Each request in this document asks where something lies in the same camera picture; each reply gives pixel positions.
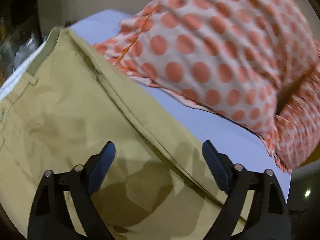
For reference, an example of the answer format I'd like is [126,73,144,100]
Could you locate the khaki pants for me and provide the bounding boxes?
[1,28,226,239]

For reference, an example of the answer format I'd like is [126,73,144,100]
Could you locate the polka dot pillow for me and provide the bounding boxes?
[263,64,319,173]
[94,0,319,137]

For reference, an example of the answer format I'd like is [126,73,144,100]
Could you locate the right polka dot pillow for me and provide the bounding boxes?
[263,64,319,173]

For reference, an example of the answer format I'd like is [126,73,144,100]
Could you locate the left polka dot pillow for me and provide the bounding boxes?
[94,0,319,137]

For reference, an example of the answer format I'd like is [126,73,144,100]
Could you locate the white bed sheet mattress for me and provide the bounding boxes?
[1,10,291,196]

